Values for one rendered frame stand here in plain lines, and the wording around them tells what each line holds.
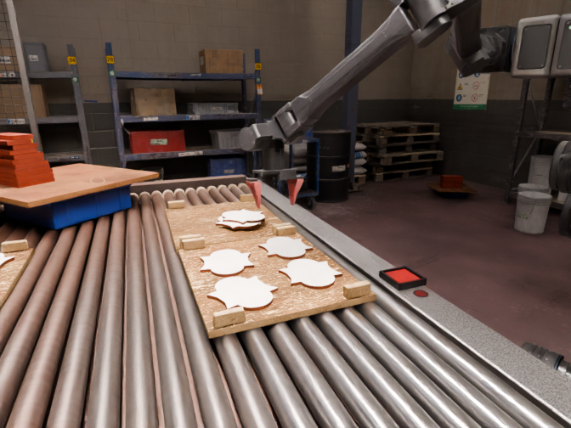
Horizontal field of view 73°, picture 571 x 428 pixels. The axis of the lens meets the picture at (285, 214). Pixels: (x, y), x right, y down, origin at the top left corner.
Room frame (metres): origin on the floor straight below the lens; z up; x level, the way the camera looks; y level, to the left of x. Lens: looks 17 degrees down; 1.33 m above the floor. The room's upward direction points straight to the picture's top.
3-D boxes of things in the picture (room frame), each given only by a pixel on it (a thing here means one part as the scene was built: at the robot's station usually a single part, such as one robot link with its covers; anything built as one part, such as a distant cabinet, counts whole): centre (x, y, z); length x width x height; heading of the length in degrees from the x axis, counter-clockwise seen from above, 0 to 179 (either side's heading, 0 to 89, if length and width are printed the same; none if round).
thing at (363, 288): (0.71, -0.15, 0.95); 0.06 x 0.02 x 0.03; 112
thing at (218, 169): (5.48, 0.85, 0.32); 0.50 x 0.41 x 0.37; 110
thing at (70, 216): (1.37, 0.79, 0.97); 0.31 x 0.31 x 0.10; 61
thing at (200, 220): (1.23, 0.21, 0.93); 0.41 x 0.35 x 0.02; 21
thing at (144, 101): (5.12, 1.68, 1.26); 0.49 x 0.38 x 0.34; 121
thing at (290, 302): (0.84, 0.05, 0.93); 0.41 x 0.35 x 0.02; 22
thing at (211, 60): (5.44, 0.84, 1.74); 0.50 x 0.38 x 0.32; 114
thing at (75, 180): (1.41, 0.84, 1.03); 0.50 x 0.50 x 0.02; 61
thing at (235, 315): (0.61, 0.10, 0.95); 0.06 x 0.02 x 0.03; 112
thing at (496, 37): (1.17, -0.57, 1.45); 0.09 x 0.08 x 0.12; 44
